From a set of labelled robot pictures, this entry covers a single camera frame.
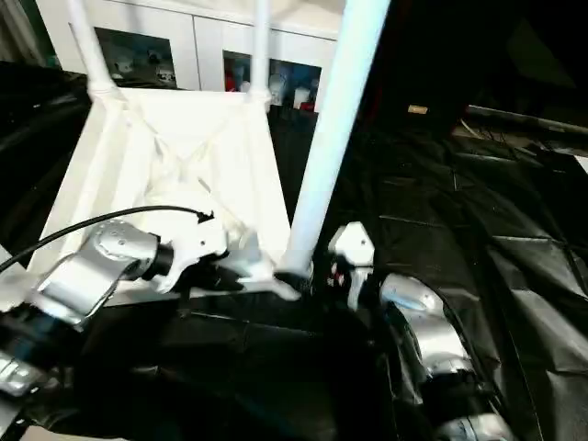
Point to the white plastic table top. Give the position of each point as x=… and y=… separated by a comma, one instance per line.
x=206, y=119

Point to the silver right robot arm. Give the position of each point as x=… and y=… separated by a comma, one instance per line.
x=432, y=331

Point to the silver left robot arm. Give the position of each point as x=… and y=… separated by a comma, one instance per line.
x=92, y=275

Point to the black table mat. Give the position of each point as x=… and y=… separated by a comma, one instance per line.
x=482, y=206

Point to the small white bottle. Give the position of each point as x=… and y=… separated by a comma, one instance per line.
x=301, y=97
x=275, y=85
x=245, y=87

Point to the small yellow label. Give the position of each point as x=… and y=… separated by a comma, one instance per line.
x=417, y=109

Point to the white glass-door cabinet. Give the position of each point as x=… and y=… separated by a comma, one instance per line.
x=202, y=50

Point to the long black bar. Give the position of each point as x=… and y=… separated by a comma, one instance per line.
x=523, y=120

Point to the white flat panel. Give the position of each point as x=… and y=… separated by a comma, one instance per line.
x=582, y=163

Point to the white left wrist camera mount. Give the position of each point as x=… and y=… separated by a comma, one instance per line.
x=202, y=243

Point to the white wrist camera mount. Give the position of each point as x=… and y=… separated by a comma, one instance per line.
x=202, y=243
x=353, y=248

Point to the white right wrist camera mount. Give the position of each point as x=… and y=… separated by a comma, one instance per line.
x=353, y=248

